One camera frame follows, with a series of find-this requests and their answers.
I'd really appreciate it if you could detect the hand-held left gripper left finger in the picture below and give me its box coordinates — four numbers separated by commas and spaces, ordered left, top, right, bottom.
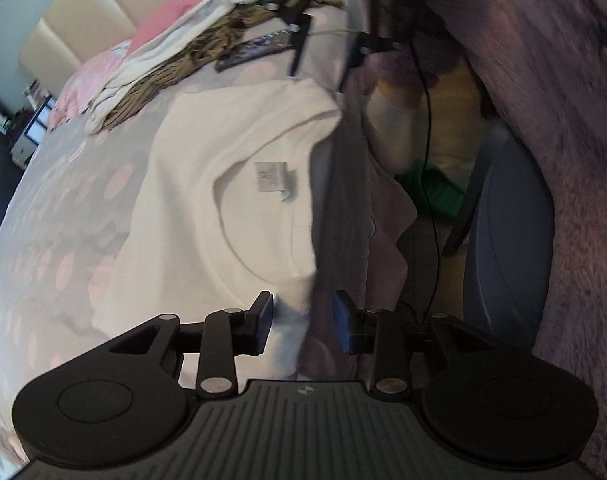
96, 291, 275, 402

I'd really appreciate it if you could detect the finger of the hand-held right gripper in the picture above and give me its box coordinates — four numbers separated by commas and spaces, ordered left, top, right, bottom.
339, 34, 403, 94
269, 0, 335, 78

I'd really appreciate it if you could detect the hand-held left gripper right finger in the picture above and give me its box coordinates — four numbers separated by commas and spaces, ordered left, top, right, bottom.
336, 290, 514, 402

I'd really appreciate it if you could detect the white t-shirt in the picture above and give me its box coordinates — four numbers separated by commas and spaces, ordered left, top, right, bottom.
90, 79, 344, 381

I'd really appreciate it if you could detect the black smartphone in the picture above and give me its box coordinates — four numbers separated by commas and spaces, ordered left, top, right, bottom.
214, 30, 298, 72

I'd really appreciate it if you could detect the pale crumpled garment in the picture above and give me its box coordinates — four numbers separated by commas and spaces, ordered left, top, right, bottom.
86, 0, 284, 133

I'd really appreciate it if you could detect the pink pillow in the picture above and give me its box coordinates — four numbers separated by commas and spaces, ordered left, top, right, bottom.
130, 0, 279, 53

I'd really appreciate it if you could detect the brown striped garment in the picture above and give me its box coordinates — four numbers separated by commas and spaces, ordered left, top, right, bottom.
100, 0, 347, 133

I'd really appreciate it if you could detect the green plastic object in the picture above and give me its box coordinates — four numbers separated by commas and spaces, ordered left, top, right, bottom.
398, 159, 467, 218

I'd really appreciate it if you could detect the blue-grey chair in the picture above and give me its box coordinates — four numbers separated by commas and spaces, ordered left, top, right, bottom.
441, 122, 555, 353

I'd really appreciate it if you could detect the purple fuzzy robe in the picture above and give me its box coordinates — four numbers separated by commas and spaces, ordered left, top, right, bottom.
373, 0, 607, 480

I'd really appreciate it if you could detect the beige padded headboard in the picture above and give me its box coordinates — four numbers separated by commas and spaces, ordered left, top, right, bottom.
18, 0, 279, 93

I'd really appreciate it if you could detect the pink printed garment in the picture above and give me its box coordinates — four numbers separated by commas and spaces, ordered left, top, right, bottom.
46, 42, 139, 128

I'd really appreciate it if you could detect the grey pink-dotted bed cover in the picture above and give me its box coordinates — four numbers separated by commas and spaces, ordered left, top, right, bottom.
0, 50, 369, 480

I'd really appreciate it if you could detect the white nightstand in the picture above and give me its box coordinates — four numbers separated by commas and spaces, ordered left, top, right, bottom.
3, 95, 59, 171

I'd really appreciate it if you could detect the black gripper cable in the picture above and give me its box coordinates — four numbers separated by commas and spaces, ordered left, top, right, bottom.
408, 42, 441, 318

